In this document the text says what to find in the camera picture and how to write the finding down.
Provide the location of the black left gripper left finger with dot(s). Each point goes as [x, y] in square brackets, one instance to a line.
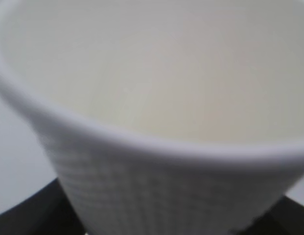
[48, 212]

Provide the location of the white paper coffee cup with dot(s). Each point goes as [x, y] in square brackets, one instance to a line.
[161, 117]

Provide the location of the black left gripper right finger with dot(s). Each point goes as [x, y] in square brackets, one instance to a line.
[281, 215]

